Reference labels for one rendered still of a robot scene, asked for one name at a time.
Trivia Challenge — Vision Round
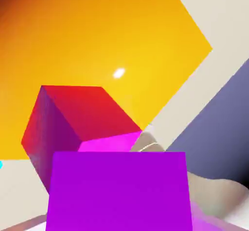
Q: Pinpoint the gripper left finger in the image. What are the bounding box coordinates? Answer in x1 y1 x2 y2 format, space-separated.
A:
0 214 47 231

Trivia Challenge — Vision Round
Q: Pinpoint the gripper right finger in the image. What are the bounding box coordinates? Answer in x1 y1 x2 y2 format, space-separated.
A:
190 200 249 231

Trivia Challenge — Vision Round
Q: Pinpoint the small purple cube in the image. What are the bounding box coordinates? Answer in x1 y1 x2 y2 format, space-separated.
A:
45 130 194 231

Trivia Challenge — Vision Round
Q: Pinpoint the small red cube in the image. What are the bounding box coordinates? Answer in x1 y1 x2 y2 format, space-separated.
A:
20 85 143 195

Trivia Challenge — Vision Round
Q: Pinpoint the large orange box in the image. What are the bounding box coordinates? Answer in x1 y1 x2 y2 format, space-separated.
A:
0 0 213 161

